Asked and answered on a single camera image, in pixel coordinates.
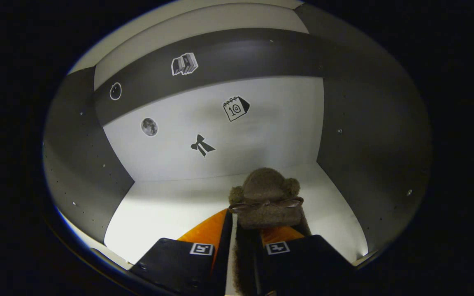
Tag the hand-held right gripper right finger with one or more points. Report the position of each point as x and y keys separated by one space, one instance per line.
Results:
x=303 y=267

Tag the brown fuzzy shoe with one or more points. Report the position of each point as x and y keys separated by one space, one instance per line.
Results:
x=266 y=185

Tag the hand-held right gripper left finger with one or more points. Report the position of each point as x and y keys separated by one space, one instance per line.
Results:
x=222 y=271

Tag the white shoe cabinet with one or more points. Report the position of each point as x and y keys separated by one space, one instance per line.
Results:
x=179 y=156

